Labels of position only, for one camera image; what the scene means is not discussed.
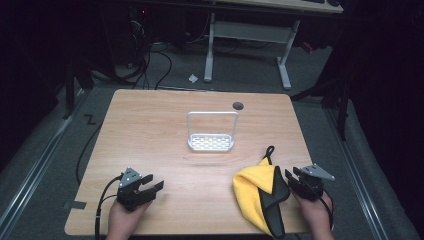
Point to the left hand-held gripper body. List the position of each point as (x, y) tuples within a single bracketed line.
[(131, 195)]

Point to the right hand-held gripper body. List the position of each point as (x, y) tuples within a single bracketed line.
[(311, 186)]

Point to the yellow towel with black trim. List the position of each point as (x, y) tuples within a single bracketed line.
[(250, 190)]

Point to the person's right hand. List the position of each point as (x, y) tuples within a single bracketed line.
[(316, 213)]

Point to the person's left hand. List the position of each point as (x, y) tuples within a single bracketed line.
[(123, 221)]

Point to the grey tape strip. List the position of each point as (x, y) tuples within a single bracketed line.
[(75, 205)]

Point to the black metal stand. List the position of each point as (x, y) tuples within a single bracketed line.
[(341, 110), (69, 90)]

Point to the black zigzag floor tape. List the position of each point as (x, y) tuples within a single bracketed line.
[(90, 119)]

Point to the dark round table grommet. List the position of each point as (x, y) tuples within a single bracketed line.
[(238, 106)]

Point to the white crumpled paper scrap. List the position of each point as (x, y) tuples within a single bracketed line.
[(193, 78)]

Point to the small red object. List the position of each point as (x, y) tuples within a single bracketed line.
[(307, 47)]

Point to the dark computer tower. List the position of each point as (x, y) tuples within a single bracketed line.
[(125, 33)]

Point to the white-legged background desk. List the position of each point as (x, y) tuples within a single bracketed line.
[(248, 31)]

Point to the metal floor rail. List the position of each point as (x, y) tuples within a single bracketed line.
[(358, 176), (31, 181)]

